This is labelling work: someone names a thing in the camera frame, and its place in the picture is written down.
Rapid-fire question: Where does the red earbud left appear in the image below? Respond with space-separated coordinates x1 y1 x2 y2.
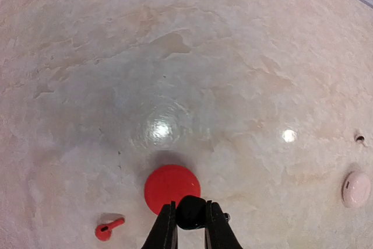
95 218 125 241

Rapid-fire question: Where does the pink earbud charging case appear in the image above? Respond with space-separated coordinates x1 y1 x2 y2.
342 171 371 208

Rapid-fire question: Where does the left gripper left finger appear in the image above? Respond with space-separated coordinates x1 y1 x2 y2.
142 201 178 249

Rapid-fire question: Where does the black earbud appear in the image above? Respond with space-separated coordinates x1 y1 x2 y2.
175 195 231 231

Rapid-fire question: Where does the red earbud charging case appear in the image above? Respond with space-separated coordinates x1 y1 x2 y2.
144 164 201 215

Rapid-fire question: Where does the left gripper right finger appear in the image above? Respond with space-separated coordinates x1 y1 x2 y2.
205 201 242 249

